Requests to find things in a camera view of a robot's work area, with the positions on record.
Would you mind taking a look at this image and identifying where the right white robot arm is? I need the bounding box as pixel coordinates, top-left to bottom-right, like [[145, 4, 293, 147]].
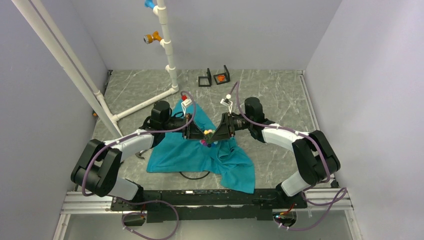
[[205, 97, 341, 208]]

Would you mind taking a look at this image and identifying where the aluminium rail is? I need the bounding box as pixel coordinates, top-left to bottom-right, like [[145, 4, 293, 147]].
[[61, 188, 338, 215]]

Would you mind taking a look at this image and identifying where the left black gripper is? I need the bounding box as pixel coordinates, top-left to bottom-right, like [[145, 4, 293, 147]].
[[162, 113, 208, 141]]

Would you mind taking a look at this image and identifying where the colourful flower plush patch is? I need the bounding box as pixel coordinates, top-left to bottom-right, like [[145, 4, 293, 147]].
[[200, 129, 218, 148]]

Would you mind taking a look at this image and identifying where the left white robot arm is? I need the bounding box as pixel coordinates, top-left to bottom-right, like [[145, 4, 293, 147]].
[[70, 99, 204, 210]]

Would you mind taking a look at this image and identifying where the teal t-shirt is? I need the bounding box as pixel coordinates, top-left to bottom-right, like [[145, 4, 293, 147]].
[[146, 96, 257, 195]]

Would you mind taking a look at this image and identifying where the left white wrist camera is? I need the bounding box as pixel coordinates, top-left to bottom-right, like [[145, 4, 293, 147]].
[[181, 95, 193, 116]]

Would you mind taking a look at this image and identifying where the white PVC pipe stand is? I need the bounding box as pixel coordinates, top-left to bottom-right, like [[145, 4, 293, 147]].
[[13, 0, 179, 138]]

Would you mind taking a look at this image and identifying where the orange flashlight on pipe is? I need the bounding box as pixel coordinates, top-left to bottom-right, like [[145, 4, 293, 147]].
[[143, 31, 163, 44]]

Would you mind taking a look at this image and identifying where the black coiled cable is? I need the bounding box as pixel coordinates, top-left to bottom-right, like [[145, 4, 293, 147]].
[[179, 171, 211, 181]]

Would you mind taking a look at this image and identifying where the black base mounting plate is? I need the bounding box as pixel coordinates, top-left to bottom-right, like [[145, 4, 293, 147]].
[[110, 188, 308, 223]]

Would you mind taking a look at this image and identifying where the black square frame holder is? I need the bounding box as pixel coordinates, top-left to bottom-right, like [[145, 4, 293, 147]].
[[213, 65, 231, 85]]

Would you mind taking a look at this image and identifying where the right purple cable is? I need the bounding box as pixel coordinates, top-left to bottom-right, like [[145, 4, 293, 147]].
[[228, 80, 348, 232]]

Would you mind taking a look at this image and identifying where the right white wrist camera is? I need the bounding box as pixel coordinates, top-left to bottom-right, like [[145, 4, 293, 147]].
[[220, 94, 233, 114]]

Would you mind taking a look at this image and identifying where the orange brooch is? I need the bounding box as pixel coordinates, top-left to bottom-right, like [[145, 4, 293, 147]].
[[216, 75, 226, 82]]

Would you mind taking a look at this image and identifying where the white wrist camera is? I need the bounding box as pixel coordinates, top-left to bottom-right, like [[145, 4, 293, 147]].
[[181, 95, 193, 116], [220, 94, 233, 114]]

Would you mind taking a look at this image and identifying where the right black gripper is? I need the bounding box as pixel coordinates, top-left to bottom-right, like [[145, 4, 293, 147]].
[[209, 112, 253, 142]]

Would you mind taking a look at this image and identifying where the blue fitting on pipe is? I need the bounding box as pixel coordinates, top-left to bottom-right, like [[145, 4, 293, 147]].
[[144, 0, 156, 10]]

